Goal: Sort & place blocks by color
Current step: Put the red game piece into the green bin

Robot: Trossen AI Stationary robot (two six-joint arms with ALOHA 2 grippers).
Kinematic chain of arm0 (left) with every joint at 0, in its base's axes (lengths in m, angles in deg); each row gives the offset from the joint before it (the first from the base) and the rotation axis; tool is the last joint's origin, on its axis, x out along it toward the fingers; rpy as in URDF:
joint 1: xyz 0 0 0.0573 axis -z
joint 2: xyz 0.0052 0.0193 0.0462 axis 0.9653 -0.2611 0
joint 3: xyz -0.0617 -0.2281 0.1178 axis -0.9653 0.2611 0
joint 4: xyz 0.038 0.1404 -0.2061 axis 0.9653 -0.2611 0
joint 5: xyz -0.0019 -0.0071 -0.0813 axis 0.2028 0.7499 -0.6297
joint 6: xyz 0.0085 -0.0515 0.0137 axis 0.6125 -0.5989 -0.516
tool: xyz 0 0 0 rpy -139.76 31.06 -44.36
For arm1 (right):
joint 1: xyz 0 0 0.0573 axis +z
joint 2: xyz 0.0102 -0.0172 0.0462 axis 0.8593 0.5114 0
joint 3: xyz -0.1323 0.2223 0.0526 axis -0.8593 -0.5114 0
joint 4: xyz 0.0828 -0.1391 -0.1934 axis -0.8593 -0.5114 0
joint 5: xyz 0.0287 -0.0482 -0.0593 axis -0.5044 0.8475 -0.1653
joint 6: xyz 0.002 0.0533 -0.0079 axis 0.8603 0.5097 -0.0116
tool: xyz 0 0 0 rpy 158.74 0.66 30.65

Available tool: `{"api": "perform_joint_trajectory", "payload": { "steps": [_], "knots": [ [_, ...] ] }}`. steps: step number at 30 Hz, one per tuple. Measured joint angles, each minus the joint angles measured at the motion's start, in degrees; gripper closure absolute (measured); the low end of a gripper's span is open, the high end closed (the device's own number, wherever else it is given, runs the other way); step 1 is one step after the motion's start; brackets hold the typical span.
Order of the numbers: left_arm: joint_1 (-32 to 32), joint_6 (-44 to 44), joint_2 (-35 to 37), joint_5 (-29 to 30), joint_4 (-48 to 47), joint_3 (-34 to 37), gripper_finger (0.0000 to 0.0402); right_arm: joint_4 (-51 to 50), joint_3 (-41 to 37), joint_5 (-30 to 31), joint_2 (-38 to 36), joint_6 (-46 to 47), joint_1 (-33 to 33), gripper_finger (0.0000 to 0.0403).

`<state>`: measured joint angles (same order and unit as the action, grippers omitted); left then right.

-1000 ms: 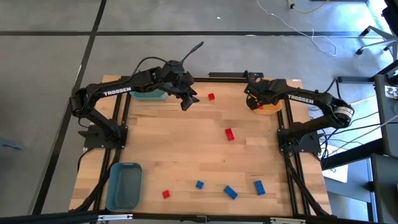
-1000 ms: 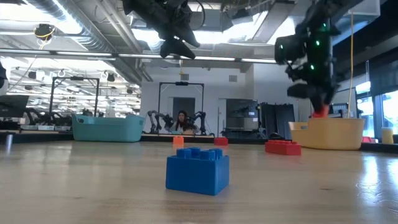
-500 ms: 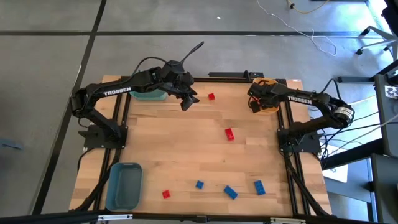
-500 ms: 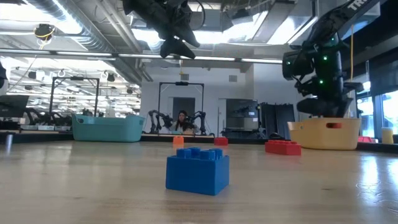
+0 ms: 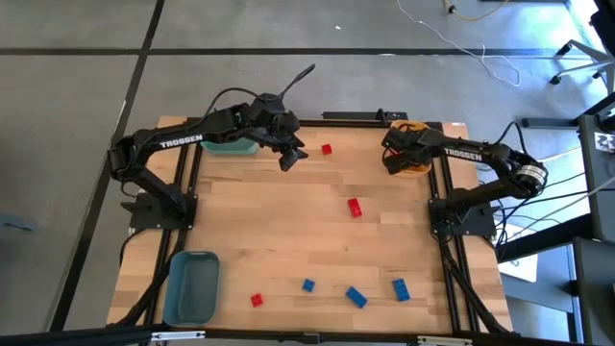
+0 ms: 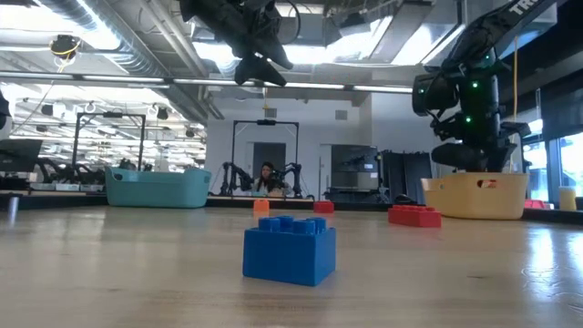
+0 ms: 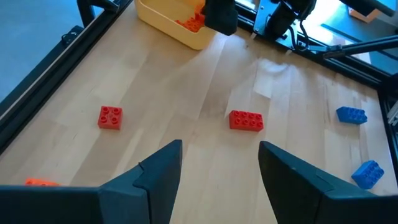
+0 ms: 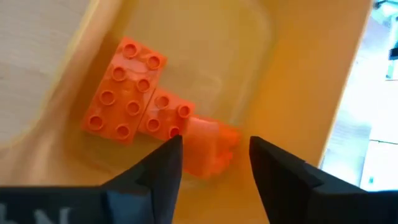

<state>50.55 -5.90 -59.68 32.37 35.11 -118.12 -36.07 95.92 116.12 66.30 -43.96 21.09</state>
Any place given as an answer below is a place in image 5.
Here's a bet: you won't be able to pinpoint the black white marker tag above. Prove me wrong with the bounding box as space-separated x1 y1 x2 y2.
594 132 615 154

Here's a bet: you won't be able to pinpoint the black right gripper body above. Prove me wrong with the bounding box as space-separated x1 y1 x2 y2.
381 125 433 158

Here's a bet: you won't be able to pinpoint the black table frame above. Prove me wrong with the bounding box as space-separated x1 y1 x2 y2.
108 114 515 346

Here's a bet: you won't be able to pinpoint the grey-blue plastic bin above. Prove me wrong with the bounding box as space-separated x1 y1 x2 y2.
161 249 222 327

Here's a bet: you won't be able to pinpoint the silver frame bracket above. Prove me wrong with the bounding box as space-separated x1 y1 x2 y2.
416 334 475 346
151 330 207 342

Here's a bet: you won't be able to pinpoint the white box blue print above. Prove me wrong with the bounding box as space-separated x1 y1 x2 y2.
499 253 539 284

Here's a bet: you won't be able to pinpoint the white floor cable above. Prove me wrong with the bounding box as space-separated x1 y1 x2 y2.
396 0 523 88

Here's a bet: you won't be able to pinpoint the black diagonal beam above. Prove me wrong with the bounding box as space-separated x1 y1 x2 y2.
494 212 595 263

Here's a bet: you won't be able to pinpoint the black floor cables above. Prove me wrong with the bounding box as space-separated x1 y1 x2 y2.
475 172 595 246

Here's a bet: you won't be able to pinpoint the teal plastic bin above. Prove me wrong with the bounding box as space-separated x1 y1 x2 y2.
199 134 260 157

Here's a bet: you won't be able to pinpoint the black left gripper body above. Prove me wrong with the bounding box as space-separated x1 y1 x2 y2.
247 93 302 150

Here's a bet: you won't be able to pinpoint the grey chair base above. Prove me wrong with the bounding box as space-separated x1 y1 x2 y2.
550 38 615 95

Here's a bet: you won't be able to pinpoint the yellow plastic bin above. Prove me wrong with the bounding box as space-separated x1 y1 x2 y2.
389 119 433 178

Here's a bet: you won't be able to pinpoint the yellow floor cable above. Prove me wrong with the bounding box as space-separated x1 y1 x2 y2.
441 0 510 23

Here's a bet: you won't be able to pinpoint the dark grey desk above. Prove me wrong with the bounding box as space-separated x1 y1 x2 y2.
571 237 615 346
521 90 615 244

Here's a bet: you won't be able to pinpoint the long blue block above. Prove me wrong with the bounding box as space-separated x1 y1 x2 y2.
391 277 412 303
344 285 369 309

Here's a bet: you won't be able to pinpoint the black chair seat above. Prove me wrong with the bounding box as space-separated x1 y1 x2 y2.
589 0 615 54

